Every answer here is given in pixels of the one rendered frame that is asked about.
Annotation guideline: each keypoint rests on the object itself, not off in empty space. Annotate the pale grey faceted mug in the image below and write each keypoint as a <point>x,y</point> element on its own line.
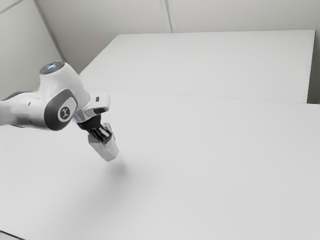
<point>107,151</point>

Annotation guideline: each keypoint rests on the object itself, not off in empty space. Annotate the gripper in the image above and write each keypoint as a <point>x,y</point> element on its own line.
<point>90,124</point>

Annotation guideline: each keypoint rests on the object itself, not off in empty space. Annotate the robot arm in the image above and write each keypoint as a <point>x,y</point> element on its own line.
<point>60,87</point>

